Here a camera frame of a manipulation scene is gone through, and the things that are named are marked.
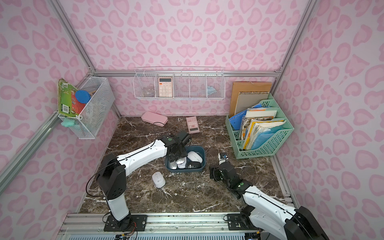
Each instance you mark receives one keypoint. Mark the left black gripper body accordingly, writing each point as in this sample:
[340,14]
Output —
[180,151]

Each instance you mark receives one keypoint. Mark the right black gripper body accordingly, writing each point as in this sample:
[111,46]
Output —
[218,171]

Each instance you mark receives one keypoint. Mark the silver grey mouse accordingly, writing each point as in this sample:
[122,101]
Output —
[173,165]

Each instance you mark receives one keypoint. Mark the white slim mouse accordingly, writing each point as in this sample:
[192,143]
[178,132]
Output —
[181,162]

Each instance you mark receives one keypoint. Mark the dark teal storage box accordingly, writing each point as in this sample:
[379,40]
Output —
[200,150]

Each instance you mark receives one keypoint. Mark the white round mouse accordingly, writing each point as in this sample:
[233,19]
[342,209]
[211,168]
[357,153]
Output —
[158,180]

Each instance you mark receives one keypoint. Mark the black mouse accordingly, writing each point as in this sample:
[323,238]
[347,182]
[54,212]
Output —
[193,165]

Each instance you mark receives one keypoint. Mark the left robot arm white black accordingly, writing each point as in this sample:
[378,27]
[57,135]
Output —
[111,178]

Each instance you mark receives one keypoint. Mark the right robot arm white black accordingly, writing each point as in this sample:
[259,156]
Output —
[262,211]

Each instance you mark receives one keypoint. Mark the pink calculator on table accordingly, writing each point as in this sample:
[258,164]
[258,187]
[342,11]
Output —
[192,123]

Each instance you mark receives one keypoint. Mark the pink pencil case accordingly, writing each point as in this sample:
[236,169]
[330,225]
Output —
[155,119]

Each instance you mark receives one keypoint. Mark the green file organizer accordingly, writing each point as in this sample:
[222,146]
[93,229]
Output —
[269,142]

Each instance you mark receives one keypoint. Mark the blue folder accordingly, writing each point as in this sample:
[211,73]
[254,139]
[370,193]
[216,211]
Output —
[236,120]

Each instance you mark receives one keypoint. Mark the stack of books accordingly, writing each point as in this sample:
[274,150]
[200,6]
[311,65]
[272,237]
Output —
[257,124]

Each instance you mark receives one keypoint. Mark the pink calculator in basket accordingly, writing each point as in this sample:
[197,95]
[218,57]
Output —
[165,87]

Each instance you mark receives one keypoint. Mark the clear item in basket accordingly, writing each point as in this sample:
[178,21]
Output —
[148,92]

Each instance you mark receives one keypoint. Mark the light blue item in basket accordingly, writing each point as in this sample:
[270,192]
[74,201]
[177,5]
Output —
[211,90]

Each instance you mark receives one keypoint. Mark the spiral sketch pad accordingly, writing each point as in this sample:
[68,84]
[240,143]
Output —
[248,99]

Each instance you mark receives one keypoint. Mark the brown clipboard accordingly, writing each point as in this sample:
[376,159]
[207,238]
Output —
[246,87]

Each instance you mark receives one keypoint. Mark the white mesh side basket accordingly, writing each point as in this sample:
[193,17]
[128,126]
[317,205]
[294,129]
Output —
[92,115]

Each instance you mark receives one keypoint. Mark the blue round disc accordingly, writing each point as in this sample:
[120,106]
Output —
[82,96]

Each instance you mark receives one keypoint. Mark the mint green cloth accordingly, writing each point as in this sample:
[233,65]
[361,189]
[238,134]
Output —
[70,123]

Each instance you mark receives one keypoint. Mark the green packaged card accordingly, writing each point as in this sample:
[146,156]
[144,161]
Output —
[66,98]

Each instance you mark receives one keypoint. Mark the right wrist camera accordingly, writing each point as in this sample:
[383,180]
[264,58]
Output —
[223,157]

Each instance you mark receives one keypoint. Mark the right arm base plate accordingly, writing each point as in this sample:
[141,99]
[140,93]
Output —
[237,222]

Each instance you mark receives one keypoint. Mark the white wire wall basket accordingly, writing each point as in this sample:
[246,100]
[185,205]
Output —
[188,83]

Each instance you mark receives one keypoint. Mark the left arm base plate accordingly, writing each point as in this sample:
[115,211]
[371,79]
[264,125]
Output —
[128,224]

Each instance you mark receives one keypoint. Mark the aluminium front rail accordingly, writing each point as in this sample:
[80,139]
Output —
[157,223]

